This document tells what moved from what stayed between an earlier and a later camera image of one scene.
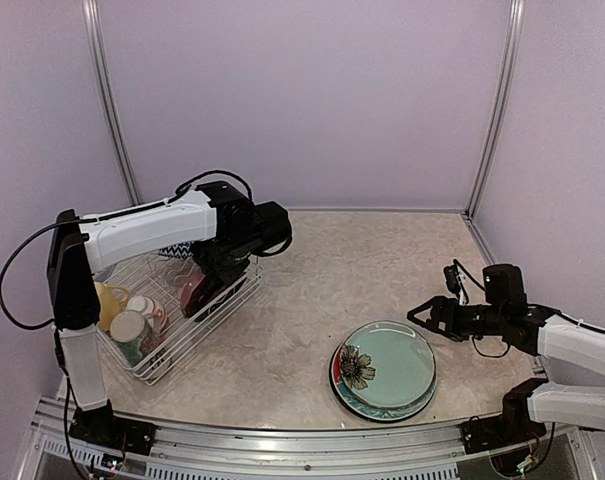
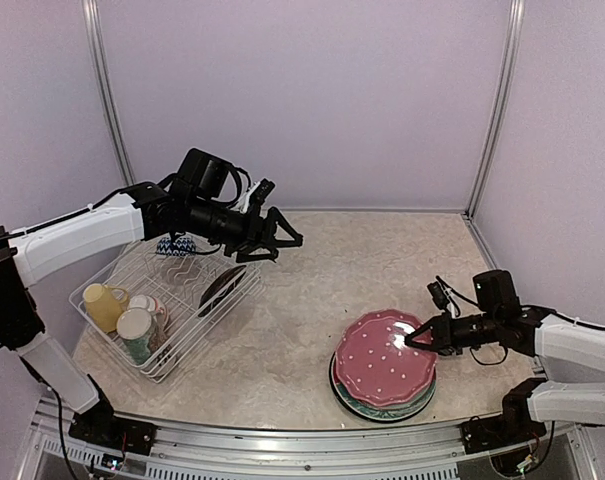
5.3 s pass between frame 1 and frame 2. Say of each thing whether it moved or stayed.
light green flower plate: moved
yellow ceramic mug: stayed
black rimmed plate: stayed
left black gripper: moved
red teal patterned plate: stayed
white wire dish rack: stayed
